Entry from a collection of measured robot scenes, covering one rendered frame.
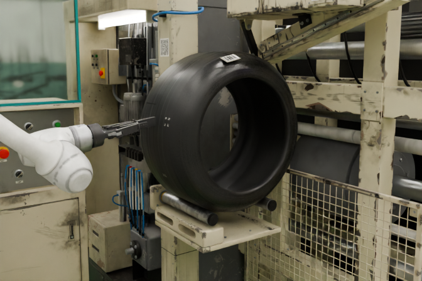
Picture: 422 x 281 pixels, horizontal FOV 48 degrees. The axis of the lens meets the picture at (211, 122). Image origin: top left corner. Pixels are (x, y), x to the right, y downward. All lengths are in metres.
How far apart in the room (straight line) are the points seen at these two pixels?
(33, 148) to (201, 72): 0.62
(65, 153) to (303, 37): 1.04
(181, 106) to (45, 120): 0.80
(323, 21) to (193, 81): 0.57
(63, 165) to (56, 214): 0.93
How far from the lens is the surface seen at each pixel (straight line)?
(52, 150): 1.30
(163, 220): 1.94
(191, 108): 1.54
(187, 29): 1.97
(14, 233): 2.18
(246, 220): 1.97
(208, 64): 1.61
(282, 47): 1.98
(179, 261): 2.13
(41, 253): 2.24
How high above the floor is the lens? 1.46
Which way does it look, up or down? 8 degrees down
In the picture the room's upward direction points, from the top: straight up
